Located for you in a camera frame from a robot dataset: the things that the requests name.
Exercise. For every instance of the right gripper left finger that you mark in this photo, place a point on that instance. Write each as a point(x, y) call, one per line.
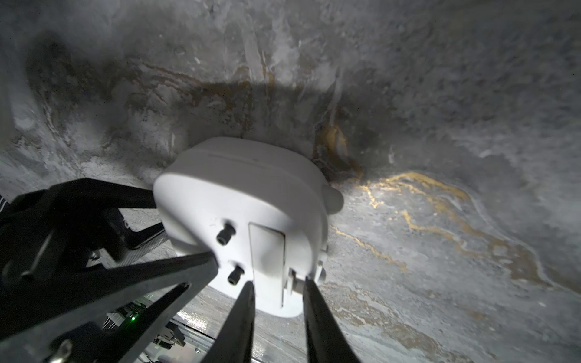
point(235, 340)

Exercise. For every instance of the white square alarm clock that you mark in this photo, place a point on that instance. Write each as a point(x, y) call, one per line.
point(262, 210)

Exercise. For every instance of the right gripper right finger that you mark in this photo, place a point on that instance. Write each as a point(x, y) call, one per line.
point(325, 341)

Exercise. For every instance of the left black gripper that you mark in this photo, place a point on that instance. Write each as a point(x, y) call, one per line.
point(57, 230)

